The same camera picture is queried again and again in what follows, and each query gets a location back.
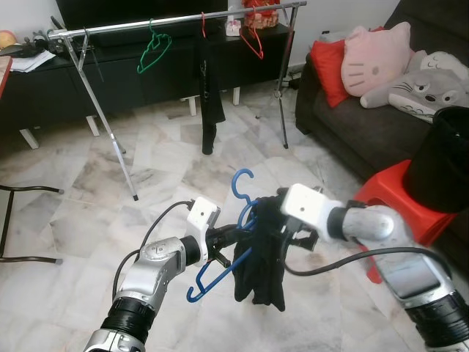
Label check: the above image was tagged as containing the black shirt with small logo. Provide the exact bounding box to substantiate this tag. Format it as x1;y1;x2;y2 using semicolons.
232;193;295;312

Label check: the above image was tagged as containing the blue clothes hanger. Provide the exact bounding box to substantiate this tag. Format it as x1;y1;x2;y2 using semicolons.
185;168;268;304

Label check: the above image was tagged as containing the black jersey with red trim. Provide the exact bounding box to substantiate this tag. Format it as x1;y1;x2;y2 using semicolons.
191;33;227;156

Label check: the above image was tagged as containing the green plastic clothes hanger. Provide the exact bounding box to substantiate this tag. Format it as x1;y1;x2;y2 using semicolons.
136;18;174;76

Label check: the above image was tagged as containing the red clothes hanger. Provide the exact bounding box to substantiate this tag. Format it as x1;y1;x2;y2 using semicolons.
237;15;265;62
199;10;210;41

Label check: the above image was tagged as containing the red plastic stool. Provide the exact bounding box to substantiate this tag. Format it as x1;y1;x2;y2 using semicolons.
351;159;459;285

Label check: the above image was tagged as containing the dark grey fabric sofa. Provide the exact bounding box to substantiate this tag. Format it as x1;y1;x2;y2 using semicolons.
295;0;469;195

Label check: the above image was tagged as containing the black plastic bucket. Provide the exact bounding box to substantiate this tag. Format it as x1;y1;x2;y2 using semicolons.
404;106;469;216

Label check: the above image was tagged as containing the black TV cabinet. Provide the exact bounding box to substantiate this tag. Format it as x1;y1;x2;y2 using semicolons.
0;21;303;151

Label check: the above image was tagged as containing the red cushion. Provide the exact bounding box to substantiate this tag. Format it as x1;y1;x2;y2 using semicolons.
308;37;354;110

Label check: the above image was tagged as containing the pink cat face pillow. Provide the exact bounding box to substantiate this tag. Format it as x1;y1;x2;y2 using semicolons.
340;21;413;98

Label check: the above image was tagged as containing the white tissue box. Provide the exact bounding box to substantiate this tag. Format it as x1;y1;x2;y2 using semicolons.
224;15;243;37

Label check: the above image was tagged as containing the side table with lace cover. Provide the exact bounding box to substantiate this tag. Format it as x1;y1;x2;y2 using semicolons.
318;28;354;43

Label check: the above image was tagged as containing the red robed figurine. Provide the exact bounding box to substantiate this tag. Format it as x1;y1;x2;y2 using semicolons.
241;0;284;31

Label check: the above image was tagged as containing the pale grey Totoro plush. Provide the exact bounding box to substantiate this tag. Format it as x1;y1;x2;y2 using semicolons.
405;50;469;83

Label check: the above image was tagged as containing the large black television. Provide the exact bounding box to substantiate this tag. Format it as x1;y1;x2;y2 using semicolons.
55;0;254;30

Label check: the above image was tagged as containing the silver metal clothes rack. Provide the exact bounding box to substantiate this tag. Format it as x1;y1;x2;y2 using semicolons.
46;0;309;202

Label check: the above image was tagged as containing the stack of white papers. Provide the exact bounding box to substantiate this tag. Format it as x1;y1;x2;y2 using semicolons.
9;48;57;73

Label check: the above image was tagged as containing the marble table with red rim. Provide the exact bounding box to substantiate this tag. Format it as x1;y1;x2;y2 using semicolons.
0;56;12;98

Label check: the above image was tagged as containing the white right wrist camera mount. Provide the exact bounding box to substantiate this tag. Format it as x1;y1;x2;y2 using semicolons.
280;183;347;242

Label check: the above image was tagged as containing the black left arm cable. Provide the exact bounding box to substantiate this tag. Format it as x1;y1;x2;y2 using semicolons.
111;199;196;303

